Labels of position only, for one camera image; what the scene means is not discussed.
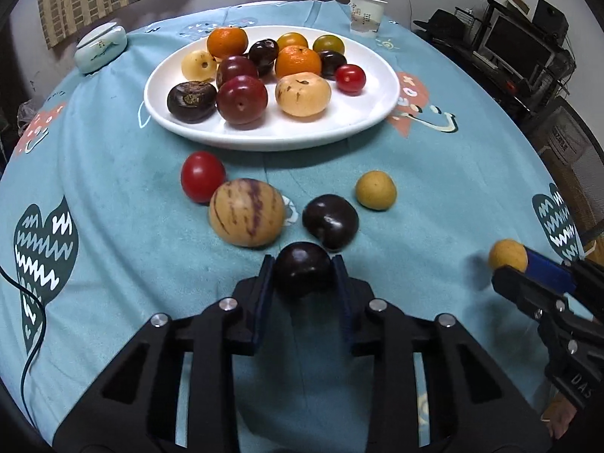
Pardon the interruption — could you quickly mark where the black computer desk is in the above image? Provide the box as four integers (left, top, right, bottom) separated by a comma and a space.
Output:
453, 5, 579, 121

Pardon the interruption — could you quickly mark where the dark brown mangosteen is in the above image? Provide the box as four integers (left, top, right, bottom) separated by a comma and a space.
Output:
166, 81, 219, 125

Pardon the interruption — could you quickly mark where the light blue printed tablecloth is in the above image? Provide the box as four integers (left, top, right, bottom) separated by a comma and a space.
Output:
0, 0, 604, 453

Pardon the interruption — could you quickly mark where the large dark red plum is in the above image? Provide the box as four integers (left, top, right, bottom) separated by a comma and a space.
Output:
216, 75, 269, 125

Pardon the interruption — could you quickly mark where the large red tomato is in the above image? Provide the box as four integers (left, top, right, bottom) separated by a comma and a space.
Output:
335, 64, 367, 96

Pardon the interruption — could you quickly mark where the beige asian pear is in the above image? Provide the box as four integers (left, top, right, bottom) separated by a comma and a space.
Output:
275, 72, 331, 118

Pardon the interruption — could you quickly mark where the black speaker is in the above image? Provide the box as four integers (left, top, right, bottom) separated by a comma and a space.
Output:
532, 0, 569, 39

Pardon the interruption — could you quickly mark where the small red tomato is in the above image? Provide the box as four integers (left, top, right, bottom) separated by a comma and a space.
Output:
180, 151, 227, 204

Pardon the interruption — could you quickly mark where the striped pepino melon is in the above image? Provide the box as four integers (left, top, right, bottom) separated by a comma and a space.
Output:
208, 178, 286, 248

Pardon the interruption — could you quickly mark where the dark purple plum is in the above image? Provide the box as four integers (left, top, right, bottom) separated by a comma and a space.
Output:
302, 194, 360, 252
319, 50, 348, 81
274, 242, 333, 299

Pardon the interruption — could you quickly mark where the clear plastic bag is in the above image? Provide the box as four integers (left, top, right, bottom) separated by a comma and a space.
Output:
16, 101, 39, 137

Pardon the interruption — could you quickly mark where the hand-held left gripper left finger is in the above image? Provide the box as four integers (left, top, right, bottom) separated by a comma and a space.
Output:
52, 254, 277, 453

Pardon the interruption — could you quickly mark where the dark ringed plum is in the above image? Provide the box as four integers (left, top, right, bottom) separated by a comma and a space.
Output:
248, 39, 280, 76

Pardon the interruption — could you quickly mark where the green orange tomato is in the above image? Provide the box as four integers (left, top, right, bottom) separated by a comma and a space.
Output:
312, 34, 345, 55

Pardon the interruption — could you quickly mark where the small tan longan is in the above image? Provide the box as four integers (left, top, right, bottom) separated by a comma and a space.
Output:
488, 239, 529, 273
355, 170, 398, 211

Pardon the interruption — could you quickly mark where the white oval plate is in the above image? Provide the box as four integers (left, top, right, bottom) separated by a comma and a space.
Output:
143, 25, 400, 152

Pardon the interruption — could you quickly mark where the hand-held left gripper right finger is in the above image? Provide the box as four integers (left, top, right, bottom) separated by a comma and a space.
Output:
330, 254, 553, 453

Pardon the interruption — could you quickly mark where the green orange tangerine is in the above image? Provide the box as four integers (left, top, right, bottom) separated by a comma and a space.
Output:
276, 32, 310, 54

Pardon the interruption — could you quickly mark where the white paper cup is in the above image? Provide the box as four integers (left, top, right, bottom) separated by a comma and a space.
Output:
348, 0, 388, 39

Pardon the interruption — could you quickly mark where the pale yellow spotted plum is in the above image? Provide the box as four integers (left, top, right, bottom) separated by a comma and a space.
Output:
182, 49, 219, 82

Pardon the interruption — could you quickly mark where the black computer monitor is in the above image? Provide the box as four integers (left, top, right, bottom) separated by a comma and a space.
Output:
479, 12, 555, 74

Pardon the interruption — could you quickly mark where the pale green ceramic lidded dish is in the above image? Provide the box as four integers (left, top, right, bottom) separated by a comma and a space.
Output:
74, 24, 128, 75

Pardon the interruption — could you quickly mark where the black mesh office chair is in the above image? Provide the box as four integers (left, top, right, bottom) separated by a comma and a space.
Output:
521, 97, 604, 241

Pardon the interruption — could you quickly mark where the black cable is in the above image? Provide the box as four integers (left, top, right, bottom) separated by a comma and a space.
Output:
0, 264, 48, 428

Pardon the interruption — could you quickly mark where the person's right hand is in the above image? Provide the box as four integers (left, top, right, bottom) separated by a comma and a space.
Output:
540, 394, 586, 441

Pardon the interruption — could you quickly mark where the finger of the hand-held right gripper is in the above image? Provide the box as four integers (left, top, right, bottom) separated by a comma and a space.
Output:
523, 244, 604, 324
491, 265, 604, 409

